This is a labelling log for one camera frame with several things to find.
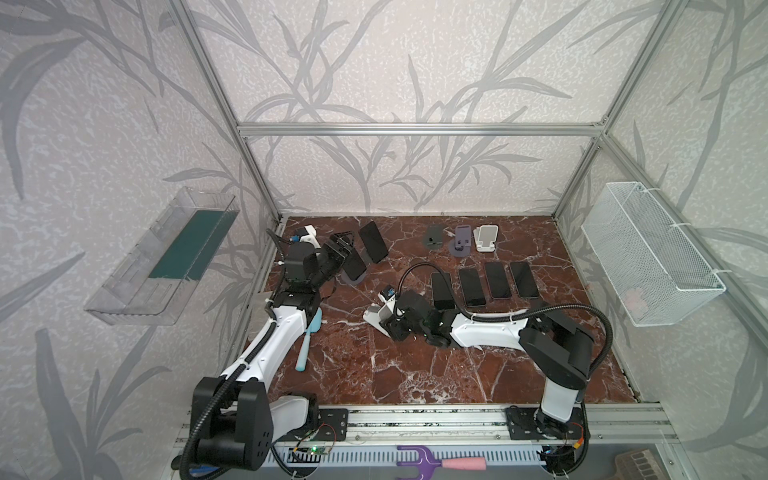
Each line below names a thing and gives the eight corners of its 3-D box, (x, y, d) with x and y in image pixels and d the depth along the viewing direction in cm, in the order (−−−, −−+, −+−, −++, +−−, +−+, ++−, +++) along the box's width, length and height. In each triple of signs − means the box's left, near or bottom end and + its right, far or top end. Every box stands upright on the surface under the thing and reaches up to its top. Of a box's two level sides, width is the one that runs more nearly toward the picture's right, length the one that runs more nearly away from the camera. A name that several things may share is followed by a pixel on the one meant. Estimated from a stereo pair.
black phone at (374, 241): (361, 255, 111) (357, 230, 100) (375, 245, 114) (372, 220, 103) (375, 267, 107) (372, 243, 97) (389, 256, 110) (387, 232, 100)
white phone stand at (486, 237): (477, 252, 112) (482, 236, 104) (475, 241, 115) (480, 225, 108) (494, 252, 112) (500, 236, 104) (491, 241, 115) (497, 225, 108)
